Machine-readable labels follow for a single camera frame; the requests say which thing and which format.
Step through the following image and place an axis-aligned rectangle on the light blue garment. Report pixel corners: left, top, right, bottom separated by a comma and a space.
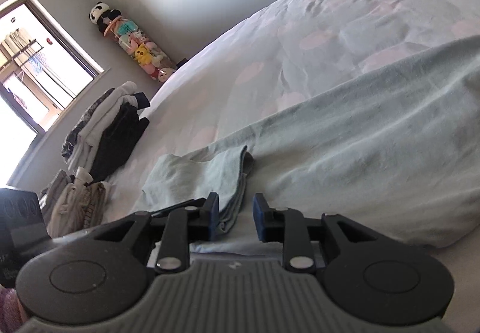
135, 36, 479, 255

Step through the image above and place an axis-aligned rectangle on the near folded clothes stack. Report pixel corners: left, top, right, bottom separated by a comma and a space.
40, 167, 111, 238

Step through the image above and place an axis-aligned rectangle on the folded clothes stack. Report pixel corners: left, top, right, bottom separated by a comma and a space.
40, 167, 111, 238
61, 80, 152, 183

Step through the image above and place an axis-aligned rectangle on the far folded clothes stack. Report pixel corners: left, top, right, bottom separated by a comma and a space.
61, 80, 152, 183

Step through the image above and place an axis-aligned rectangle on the plush toy column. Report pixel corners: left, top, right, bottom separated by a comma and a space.
89, 1, 177, 83

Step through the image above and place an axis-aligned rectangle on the polka dot bed sheet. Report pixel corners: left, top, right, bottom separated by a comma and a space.
105, 0, 479, 332

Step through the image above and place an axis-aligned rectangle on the window with dark frame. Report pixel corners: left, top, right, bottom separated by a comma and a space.
1, 0, 103, 184

